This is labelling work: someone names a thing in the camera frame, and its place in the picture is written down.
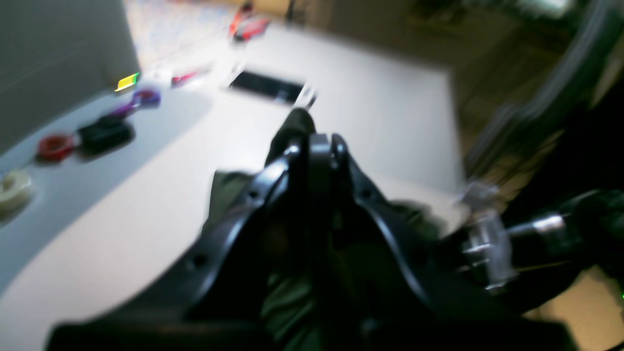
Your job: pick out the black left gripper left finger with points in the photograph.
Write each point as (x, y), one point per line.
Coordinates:
(209, 299)

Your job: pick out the white tape roll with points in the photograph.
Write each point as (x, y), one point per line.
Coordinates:
(16, 190)

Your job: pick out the white handheld game console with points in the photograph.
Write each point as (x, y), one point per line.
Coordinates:
(286, 91)

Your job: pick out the black action camera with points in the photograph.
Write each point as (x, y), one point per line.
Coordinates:
(106, 134)

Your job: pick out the dark green t-shirt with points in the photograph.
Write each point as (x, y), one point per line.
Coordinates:
(312, 295)

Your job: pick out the red screwdriver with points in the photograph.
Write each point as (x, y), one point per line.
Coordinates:
(181, 79)

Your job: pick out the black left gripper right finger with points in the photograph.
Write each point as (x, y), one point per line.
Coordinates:
(477, 322)

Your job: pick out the red tape roll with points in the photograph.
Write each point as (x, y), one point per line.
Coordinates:
(56, 147)

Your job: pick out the purple marker pen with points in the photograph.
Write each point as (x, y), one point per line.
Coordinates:
(126, 110)

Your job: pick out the purple tape roll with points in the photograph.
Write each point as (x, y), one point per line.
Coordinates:
(146, 98)

